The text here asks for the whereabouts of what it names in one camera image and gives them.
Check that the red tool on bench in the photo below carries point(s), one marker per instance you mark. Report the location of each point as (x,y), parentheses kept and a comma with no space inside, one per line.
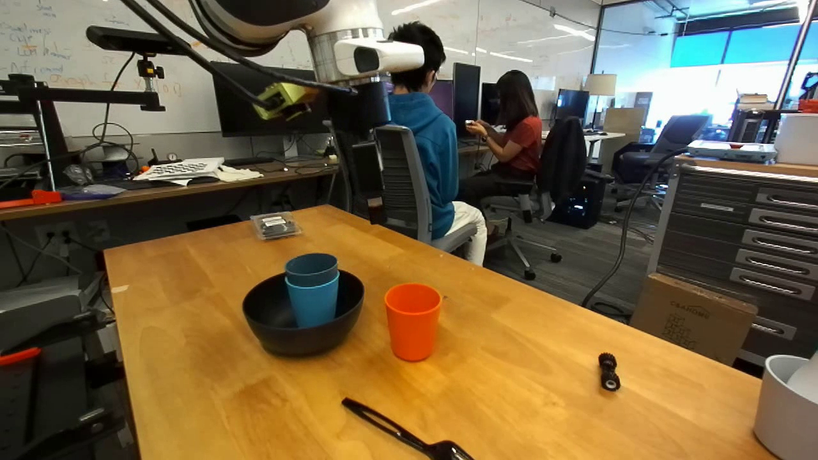
(33,197)

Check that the person in red shirt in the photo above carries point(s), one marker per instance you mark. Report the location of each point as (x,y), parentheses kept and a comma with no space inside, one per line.
(523,142)

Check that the person in blue hoodie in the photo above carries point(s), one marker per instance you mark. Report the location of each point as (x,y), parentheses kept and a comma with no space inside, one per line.
(431,144)

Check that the grey storage bin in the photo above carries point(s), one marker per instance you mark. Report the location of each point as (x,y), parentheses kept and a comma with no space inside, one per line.
(38,309)

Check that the metal fork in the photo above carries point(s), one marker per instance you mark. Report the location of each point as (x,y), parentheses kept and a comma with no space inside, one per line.
(399,432)

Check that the black bowl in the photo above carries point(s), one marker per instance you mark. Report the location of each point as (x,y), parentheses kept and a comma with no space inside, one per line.
(268,319)

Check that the white lamp shade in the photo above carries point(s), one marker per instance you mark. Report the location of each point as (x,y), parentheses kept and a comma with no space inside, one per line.
(601,86)

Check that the large black monitor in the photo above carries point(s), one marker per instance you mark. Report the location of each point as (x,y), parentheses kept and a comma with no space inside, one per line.
(239,110)

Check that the yellow-green wrist camera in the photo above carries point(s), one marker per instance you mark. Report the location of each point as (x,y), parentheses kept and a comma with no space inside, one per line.
(283,97)

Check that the black camera on stand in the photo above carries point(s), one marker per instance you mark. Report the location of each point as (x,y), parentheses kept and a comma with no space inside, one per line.
(128,38)

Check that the long wooden workbench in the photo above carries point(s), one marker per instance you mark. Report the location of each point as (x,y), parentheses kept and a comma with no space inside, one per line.
(128,197)

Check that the grey drawer tool cabinet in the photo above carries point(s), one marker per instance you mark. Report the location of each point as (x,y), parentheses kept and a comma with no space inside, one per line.
(725,230)

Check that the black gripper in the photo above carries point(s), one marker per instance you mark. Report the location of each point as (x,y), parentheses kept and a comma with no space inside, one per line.
(358,103)

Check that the black device on cabinet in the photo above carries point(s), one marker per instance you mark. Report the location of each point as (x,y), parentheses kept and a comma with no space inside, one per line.
(750,124)

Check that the black upright monitor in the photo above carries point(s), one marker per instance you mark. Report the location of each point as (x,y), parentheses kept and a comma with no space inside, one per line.
(465,92)

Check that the dark blue office chair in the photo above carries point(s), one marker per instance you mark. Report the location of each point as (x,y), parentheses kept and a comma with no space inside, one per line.
(674,137)

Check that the white cylindrical container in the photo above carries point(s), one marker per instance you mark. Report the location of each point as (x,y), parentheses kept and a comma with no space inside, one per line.
(782,416)

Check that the cardboard box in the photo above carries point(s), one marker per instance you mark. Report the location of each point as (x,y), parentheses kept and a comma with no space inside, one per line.
(692,314)

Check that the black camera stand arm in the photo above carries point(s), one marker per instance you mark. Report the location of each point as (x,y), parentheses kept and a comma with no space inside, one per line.
(84,94)

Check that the light blue plastic cup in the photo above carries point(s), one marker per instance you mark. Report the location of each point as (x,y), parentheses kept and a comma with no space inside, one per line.
(313,301)

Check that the stack of white papers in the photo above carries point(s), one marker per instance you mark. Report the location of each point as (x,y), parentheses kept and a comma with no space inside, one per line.
(193,169)

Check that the dark teal green cup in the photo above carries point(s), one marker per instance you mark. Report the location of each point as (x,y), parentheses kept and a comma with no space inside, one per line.
(313,270)

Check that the grey mesh office chair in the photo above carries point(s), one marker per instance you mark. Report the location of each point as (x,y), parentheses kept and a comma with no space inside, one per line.
(399,181)

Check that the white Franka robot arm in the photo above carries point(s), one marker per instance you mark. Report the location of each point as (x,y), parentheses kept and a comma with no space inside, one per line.
(373,57)

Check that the orange plastic cup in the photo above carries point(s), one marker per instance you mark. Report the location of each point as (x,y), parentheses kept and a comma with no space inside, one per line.
(412,327)

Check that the small black clip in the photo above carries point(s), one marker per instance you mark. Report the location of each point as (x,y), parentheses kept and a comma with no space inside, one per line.
(610,374)

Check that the black office chair with jacket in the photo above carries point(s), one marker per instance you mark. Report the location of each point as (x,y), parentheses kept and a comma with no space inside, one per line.
(562,162)

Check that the white box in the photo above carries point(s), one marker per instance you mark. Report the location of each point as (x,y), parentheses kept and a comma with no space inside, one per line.
(795,142)

